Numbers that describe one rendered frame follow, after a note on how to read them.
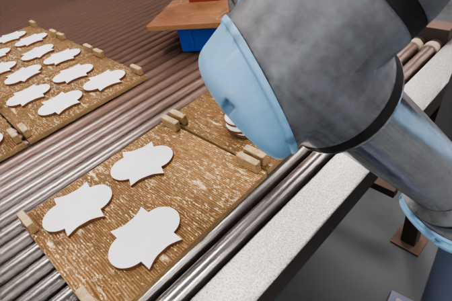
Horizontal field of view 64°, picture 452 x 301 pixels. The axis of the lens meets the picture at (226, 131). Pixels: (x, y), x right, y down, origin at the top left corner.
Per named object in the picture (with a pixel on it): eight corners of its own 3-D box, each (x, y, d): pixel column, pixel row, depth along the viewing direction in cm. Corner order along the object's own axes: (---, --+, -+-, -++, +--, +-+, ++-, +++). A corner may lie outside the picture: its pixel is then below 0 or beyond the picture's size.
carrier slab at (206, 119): (363, 85, 98) (364, 80, 97) (268, 175, 78) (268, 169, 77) (263, 58, 120) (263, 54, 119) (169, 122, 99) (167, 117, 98)
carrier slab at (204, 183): (268, 177, 77) (267, 171, 76) (105, 332, 57) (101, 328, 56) (167, 124, 99) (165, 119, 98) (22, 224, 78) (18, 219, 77)
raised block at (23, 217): (40, 230, 74) (33, 222, 72) (31, 236, 73) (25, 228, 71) (29, 216, 78) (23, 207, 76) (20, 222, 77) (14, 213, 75)
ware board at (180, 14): (305, -26, 150) (305, -30, 148) (289, 24, 113) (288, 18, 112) (193, -16, 165) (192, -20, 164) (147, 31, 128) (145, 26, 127)
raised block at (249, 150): (269, 162, 78) (268, 152, 77) (264, 167, 77) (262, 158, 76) (248, 152, 82) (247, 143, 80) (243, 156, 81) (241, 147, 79)
